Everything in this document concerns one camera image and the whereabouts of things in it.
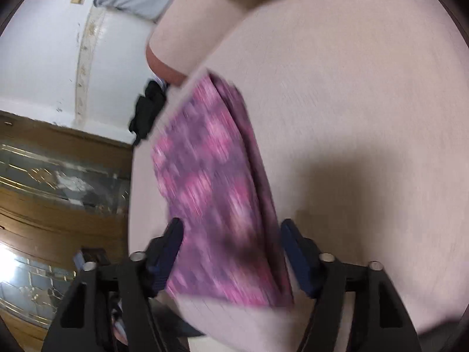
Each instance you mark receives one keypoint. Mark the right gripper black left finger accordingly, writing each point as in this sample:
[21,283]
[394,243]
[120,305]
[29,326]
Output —
[83,320]

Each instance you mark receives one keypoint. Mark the pink cylindrical bolster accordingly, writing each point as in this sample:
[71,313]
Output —
[188,31]

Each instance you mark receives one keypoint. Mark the purple floral long-sleeve shirt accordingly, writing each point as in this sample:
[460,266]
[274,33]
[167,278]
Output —
[210,172]

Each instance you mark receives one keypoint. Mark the wooden glass-panel door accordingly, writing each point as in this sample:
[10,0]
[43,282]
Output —
[62,191]

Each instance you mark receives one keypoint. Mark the pink quilted bed mattress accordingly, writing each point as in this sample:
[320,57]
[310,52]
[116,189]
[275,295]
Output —
[360,110]

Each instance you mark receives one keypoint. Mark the black clothes pile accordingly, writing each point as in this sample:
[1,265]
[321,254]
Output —
[147,108]

